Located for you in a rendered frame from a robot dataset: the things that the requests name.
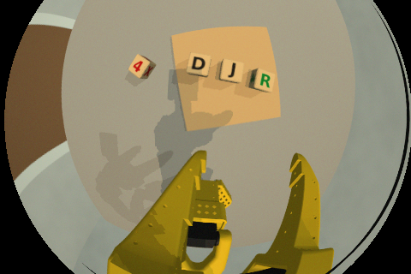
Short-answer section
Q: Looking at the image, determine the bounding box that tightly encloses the orange flat mat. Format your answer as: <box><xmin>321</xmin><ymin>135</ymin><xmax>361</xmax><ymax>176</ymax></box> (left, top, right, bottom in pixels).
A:
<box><xmin>171</xmin><ymin>27</ymin><xmax>281</xmax><ymax>131</ymax></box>

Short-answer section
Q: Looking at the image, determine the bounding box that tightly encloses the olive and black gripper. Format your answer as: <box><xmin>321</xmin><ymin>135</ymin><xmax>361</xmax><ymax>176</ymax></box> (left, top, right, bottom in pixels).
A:
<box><xmin>107</xmin><ymin>24</ymin><xmax>409</xmax><ymax>274</ymax></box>

